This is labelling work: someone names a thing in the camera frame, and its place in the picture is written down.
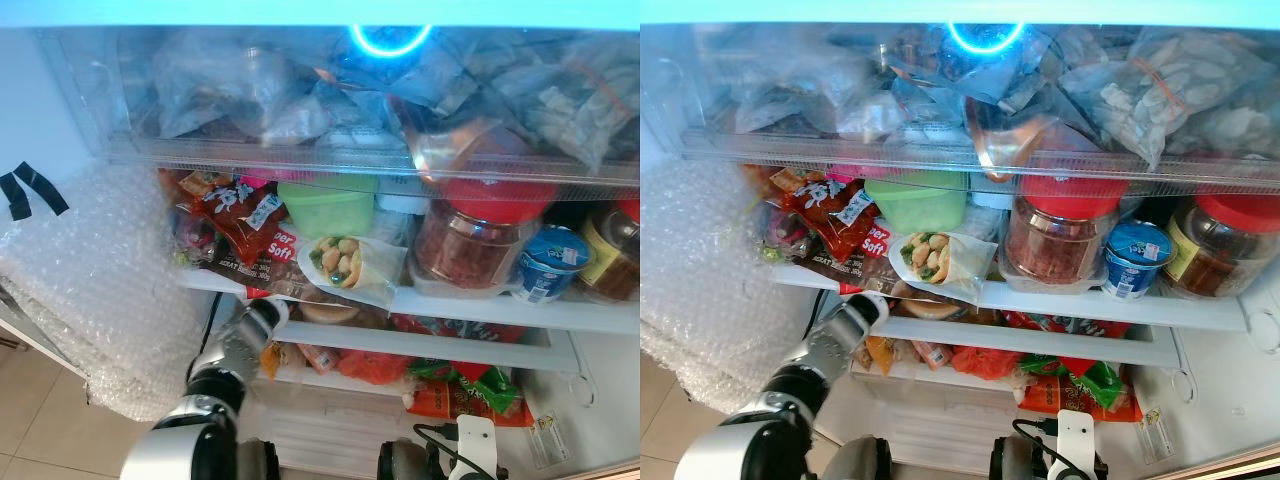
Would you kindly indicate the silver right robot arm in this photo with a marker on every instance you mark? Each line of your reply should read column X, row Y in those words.
column 1018, row 460
column 405, row 462

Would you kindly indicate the clear fridge drawer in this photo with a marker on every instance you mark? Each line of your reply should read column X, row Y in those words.
column 130, row 150
column 700, row 145

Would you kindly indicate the white fridge shelf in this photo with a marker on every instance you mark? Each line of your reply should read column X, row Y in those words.
column 520, row 312
column 500, row 350
column 1100, row 343
column 1120, row 305

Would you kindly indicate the white lower fridge shelf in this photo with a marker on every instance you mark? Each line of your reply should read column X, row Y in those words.
column 500, row 350
column 1100, row 343

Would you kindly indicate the white fridge label sticker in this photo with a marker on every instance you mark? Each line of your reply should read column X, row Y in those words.
column 550, row 440
column 1158, row 433

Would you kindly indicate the red lid jar yellow label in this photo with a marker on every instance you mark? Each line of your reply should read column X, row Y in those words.
column 615, row 255
column 1225, row 250

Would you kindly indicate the clear bubble wrap sheet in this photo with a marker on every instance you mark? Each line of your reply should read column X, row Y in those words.
column 100, row 300
column 710, row 290

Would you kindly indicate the blue yogurt cup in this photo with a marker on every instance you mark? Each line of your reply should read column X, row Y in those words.
column 1137, row 257
column 550, row 262

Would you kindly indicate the clear bag of dumplings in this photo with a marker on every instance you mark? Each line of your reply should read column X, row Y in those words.
column 590, row 115
column 1160, row 95

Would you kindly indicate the red lid chili jar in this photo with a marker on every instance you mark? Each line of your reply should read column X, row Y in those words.
column 1055, row 240
column 470, row 245

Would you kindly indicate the red printed snack packet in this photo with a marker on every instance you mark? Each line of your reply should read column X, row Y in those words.
column 830, row 212
column 235, row 215

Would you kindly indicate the green and red snack bag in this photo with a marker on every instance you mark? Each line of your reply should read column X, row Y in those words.
column 1085, row 385
column 480, row 390

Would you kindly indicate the clear frozen food bag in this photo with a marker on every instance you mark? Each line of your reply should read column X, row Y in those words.
column 810, row 85
column 230, row 90

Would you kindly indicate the red white lettered package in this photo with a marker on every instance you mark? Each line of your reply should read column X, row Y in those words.
column 876, row 243
column 283, row 250

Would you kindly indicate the green plastic container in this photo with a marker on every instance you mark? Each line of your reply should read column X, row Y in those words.
column 915, row 203
column 325, row 208

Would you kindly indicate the orange plastic bag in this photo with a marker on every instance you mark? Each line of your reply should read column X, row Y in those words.
column 985, row 362
column 372, row 367

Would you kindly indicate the black tape strip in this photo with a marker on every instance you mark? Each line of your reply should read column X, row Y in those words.
column 15, row 195
column 42, row 188

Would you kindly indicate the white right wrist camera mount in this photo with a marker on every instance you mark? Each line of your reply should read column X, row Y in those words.
column 1077, row 440
column 476, row 445

